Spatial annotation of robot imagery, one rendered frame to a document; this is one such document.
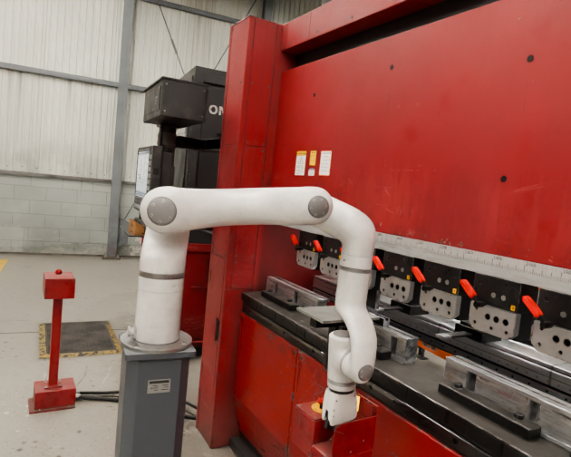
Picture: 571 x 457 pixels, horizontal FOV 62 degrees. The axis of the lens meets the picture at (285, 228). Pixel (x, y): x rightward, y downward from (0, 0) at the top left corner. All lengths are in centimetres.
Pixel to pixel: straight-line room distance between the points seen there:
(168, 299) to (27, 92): 738
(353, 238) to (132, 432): 77
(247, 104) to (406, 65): 97
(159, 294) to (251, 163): 137
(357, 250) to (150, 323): 58
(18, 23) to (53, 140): 177
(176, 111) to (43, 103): 603
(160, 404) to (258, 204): 58
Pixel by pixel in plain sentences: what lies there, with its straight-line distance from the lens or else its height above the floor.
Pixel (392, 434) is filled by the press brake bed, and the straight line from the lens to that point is 170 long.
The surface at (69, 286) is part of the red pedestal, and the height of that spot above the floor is 75.
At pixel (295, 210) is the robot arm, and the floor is 140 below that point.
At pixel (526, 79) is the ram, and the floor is 181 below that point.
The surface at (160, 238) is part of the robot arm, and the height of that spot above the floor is 128.
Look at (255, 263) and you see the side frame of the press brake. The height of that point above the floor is 103.
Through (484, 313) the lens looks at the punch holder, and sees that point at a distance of 151.
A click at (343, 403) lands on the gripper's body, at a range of 145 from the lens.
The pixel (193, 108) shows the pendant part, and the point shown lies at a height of 181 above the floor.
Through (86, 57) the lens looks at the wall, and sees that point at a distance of 860.
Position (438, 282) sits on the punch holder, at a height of 120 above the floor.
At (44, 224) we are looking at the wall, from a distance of 849.
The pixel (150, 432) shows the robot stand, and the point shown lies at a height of 79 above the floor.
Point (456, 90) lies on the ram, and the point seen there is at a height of 181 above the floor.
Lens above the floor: 145
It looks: 5 degrees down
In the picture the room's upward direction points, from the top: 6 degrees clockwise
